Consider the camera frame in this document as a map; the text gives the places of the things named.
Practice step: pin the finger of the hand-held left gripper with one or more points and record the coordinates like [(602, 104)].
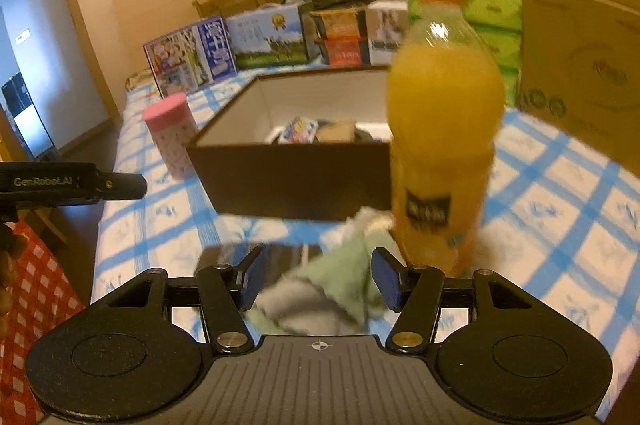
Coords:
[(125, 186)]

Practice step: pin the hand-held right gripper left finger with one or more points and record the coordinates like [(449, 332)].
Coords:
[(252, 277)]

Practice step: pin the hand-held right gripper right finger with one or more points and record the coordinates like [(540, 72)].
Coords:
[(387, 280)]

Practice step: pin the green towel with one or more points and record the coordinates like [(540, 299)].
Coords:
[(345, 275)]

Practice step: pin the brown storage box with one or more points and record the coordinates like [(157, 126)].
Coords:
[(290, 180)]

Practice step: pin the beige cloth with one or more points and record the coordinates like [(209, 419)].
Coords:
[(337, 131)]

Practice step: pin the person's left hand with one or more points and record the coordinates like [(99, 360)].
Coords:
[(6, 295)]

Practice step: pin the pink patterned cup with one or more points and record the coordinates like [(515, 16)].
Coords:
[(172, 135)]

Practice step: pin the red checkered cloth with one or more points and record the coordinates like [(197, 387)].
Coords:
[(40, 305)]

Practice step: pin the blue illustrated milk carton box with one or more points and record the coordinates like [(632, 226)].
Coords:
[(190, 55)]

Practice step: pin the colourful packet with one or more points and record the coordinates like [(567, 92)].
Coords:
[(297, 130)]

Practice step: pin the blue checkered bed sheet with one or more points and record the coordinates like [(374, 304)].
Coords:
[(550, 215)]

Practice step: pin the orange juice bottle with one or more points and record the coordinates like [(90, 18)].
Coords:
[(440, 105)]

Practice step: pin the green and white milk box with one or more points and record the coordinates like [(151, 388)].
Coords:
[(265, 37)]

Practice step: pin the orange snack boxes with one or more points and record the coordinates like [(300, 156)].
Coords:
[(340, 37)]

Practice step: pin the white box with dog picture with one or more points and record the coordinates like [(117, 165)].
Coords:
[(385, 32)]

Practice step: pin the stack of green tissue packs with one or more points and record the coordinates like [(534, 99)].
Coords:
[(495, 30)]

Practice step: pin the large open cardboard box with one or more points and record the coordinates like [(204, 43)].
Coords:
[(580, 45)]

